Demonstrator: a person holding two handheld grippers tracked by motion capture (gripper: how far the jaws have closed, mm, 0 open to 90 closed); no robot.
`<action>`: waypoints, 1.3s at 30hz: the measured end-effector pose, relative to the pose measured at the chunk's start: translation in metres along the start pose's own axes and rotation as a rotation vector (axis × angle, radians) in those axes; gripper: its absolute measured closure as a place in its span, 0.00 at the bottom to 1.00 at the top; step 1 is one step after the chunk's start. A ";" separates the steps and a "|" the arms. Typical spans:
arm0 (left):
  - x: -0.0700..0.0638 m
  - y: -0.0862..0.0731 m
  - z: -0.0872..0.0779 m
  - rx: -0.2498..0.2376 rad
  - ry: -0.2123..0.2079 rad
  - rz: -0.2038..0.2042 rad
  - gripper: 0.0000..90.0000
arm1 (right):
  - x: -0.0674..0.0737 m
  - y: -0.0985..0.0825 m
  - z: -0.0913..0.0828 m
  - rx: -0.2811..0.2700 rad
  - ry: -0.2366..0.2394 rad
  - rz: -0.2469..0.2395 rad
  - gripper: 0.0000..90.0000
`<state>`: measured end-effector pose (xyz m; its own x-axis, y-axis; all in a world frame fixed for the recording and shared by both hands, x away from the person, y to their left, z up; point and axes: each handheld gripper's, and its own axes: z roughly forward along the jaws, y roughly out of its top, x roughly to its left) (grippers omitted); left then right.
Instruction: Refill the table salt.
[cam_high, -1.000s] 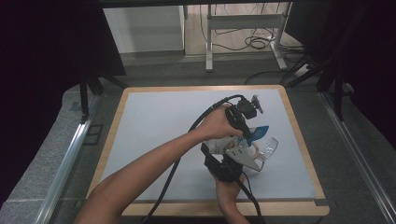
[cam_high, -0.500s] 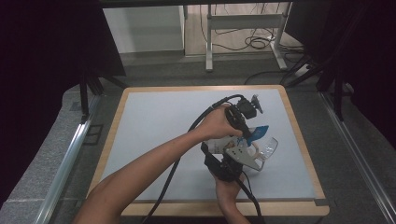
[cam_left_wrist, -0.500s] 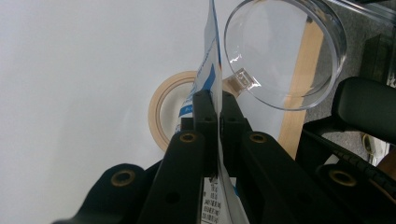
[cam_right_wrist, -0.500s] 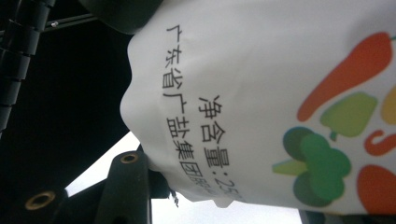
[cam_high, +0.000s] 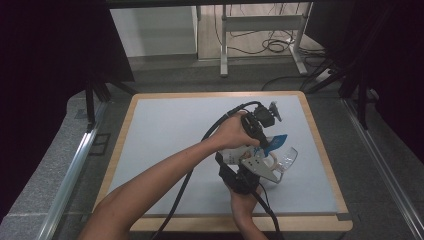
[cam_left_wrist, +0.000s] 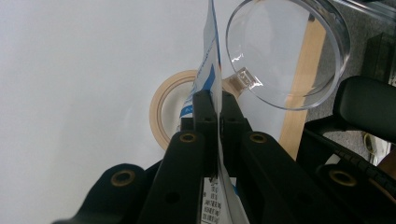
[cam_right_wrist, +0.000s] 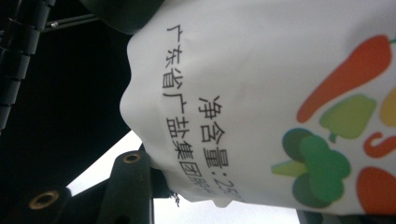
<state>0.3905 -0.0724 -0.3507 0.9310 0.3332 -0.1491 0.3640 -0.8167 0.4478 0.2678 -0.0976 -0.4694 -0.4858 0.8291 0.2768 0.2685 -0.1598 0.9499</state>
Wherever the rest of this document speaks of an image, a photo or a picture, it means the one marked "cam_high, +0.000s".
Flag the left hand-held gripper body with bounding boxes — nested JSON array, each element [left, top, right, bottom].
[[241, 100, 283, 144]]

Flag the dark curtain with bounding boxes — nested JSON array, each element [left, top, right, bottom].
[[0, 0, 136, 221], [304, 0, 424, 161]]

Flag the black cables on floor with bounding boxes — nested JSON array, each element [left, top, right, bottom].
[[213, 3, 329, 92]]

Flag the white metal desk frame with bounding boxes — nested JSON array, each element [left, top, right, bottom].
[[219, 3, 309, 78]]

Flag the person's right hand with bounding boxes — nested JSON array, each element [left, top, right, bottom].
[[229, 185, 265, 227]]

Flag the black tripod stand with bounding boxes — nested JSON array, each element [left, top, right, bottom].
[[84, 74, 138, 132], [299, 54, 379, 131]]

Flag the white board with wooden frame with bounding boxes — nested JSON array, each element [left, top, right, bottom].
[[108, 94, 339, 216]]

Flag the person's left hand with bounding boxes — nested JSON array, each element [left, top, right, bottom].
[[209, 110, 262, 152]]

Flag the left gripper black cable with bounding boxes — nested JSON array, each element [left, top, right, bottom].
[[149, 100, 263, 240]]

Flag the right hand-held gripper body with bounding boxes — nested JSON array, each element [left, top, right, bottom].
[[229, 151, 285, 196]]

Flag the white board panel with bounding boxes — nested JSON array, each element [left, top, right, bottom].
[[110, 6, 198, 58]]

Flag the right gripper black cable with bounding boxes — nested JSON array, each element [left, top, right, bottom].
[[252, 190, 285, 240]]

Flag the blue and white pouch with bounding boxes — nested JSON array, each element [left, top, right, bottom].
[[219, 134, 288, 167]]

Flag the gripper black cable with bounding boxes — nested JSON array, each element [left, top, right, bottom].
[[149, 100, 263, 240], [252, 190, 285, 240]]

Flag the aluminium rail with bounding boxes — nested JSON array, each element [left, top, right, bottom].
[[36, 101, 108, 240], [343, 98, 424, 240]]

